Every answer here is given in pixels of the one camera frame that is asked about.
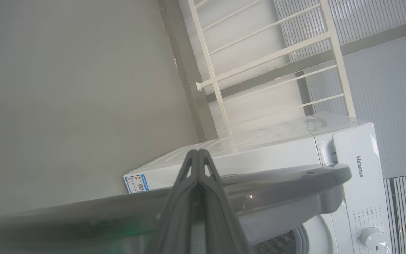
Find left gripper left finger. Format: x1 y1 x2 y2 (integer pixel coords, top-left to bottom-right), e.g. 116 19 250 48
147 149 201 254

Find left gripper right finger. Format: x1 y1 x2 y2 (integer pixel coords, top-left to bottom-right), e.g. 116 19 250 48
199 149 251 254

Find black round washer door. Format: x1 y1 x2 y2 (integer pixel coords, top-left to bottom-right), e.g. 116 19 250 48
0 164 352 254

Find steel washing machine drum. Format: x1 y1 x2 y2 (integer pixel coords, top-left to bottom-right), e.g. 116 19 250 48
252 230 306 254

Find white front-load washing machine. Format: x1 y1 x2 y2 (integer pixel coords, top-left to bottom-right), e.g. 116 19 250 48
124 112 394 254

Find white round control dial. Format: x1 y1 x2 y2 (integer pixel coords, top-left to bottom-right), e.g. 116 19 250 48
360 228 385 249

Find blue energy label sticker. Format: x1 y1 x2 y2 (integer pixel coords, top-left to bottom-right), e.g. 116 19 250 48
124 174 149 194

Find white metal drying rack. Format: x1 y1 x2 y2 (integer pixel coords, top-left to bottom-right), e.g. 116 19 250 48
188 0 357 138

